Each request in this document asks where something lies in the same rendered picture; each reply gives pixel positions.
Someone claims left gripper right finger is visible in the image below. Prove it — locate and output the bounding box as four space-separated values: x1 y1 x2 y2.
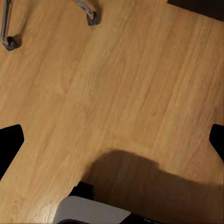
209 124 224 162

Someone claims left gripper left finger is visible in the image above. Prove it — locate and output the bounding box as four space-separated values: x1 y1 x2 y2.
0 124 24 180

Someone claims swivel chair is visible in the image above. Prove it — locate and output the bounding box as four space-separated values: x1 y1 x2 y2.
0 0 98 51

